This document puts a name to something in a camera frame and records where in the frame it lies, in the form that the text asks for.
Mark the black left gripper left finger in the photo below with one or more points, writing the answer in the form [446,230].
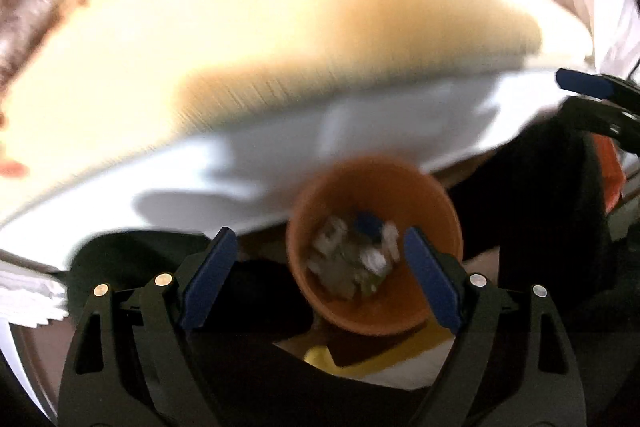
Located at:
[130,363]

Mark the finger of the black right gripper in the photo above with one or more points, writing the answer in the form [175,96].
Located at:
[603,87]
[602,119]

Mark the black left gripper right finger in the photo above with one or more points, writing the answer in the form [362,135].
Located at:
[511,363]

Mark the white tissue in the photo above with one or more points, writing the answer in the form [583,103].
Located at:
[354,257]

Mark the orange plastic trash bin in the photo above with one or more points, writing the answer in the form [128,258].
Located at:
[392,190]

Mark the floral plush bed blanket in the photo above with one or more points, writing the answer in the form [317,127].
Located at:
[112,80]

